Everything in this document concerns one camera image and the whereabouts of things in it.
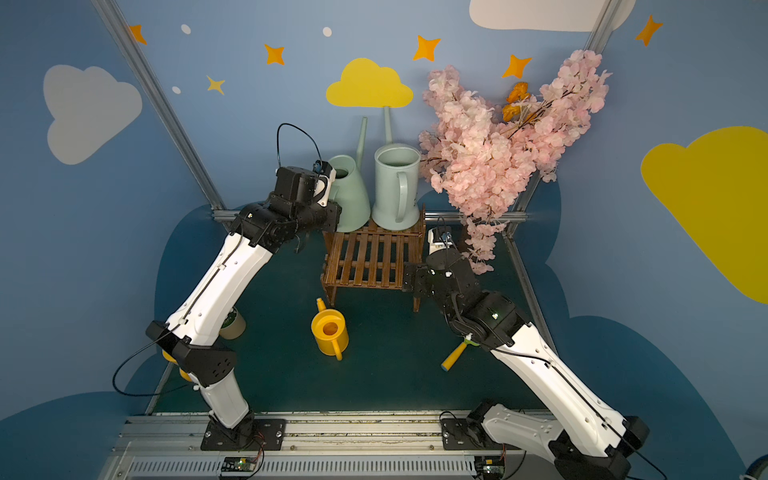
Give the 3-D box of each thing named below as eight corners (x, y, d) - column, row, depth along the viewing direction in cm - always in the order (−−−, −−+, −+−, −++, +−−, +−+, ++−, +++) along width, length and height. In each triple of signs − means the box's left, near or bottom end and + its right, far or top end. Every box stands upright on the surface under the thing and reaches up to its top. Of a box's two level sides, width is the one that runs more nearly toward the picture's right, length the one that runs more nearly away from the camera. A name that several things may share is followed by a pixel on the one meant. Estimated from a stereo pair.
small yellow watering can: (315, 362, 88) (307, 347, 79) (322, 315, 97) (316, 297, 89) (346, 362, 88) (342, 347, 79) (350, 315, 98) (347, 298, 89)
